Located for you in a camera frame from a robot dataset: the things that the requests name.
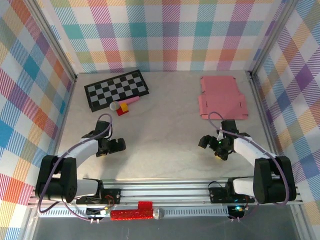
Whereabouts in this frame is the aluminium side rail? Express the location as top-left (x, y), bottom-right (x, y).
top-left (246, 71), bottom-right (278, 157)

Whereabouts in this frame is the black controller board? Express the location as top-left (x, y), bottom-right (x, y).
top-left (228, 204), bottom-right (247, 223)
top-left (86, 206), bottom-right (111, 224)

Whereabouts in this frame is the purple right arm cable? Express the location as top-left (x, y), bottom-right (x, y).
top-left (208, 111), bottom-right (292, 222)

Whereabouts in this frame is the aluminium corner post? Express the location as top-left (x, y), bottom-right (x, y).
top-left (247, 0), bottom-right (298, 78)
top-left (23, 0), bottom-right (78, 81)

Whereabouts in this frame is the silver glitter ball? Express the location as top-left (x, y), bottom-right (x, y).
top-left (153, 207), bottom-right (165, 221)

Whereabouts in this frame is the black grey checkerboard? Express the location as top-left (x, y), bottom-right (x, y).
top-left (83, 69), bottom-right (150, 114)

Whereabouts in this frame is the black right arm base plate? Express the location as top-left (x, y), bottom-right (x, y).
top-left (208, 181), bottom-right (256, 204)

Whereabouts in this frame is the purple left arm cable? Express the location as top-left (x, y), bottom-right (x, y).
top-left (36, 113), bottom-right (114, 223)

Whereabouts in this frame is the pink paper box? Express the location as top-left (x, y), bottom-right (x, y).
top-left (197, 75), bottom-right (250, 121)

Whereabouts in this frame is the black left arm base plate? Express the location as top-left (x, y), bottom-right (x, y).
top-left (75, 187), bottom-right (122, 206)

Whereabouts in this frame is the red yellow toy block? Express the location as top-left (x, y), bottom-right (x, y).
top-left (116, 103), bottom-right (130, 117)

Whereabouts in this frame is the pink cylinder block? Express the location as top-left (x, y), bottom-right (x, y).
top-left (118, 96), bottom-right (141, 107)

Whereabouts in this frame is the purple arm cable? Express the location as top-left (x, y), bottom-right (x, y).
top-left (36, 113), bottom-right (114, 223)
top-left (208, 111), bottom-right (292, 222)

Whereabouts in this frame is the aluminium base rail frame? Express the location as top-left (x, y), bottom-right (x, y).
top-left (27, 177), bottom-right (305, 210)

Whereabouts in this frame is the slotted grey cable tray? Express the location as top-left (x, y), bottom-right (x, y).
top-left (38, 208), bottom-right (231, 218)

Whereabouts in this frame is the red tool on rail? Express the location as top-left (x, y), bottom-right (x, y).
top-left (110, 200), bottom-right (154, 221)

